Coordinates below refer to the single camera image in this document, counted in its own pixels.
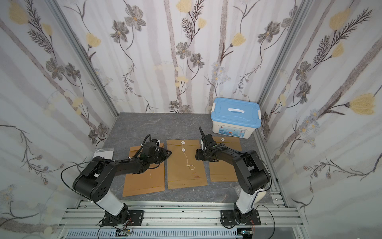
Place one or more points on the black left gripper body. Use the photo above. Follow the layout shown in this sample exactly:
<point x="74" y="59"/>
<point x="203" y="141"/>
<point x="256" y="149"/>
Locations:
<point x="159" y="154"/>

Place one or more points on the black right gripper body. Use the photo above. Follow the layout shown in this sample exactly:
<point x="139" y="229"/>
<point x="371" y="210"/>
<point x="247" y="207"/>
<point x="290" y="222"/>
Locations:
<point x="207" y="145"/>

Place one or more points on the brown kraft file bag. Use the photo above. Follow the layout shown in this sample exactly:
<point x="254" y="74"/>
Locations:
<point x="222" y="171"/>
<point x="184" y="171"/>
<point x="150" y="181"/>

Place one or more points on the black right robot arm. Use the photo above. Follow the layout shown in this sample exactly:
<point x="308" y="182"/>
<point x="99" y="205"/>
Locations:
<point x="251" y="172"/>

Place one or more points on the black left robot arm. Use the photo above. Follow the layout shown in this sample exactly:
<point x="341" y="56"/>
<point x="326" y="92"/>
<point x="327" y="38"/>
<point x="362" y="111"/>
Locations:
<point x="95" y="180"/>

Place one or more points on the clear plastic bag left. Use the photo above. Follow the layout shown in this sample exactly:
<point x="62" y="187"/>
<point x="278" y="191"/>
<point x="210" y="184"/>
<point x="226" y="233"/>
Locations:
<point x="105" y="153"/>

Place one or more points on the plastic bag with white stuff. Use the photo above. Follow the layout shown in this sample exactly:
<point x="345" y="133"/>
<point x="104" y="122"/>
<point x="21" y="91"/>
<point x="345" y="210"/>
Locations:
<point x="261" y="195"/>

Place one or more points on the blue lidded white storage box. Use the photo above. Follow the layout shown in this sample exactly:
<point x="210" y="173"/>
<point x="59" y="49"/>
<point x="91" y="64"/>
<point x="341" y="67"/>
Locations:
<point x="235" y="118"/>

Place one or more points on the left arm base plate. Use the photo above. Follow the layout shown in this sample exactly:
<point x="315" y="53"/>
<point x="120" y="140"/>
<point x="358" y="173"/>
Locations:
<point x="122" y="218"/>

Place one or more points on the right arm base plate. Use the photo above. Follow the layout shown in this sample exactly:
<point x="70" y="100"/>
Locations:
<point x="230" y="218"/>

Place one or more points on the white slotted cable duct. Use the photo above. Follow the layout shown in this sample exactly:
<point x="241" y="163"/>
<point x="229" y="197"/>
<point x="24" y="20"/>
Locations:
<point x="154" y="234"/>

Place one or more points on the aluminium rail frame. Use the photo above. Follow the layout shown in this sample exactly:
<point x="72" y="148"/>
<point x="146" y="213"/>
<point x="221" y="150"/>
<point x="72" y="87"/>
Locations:
<point x="277" y="220"/>

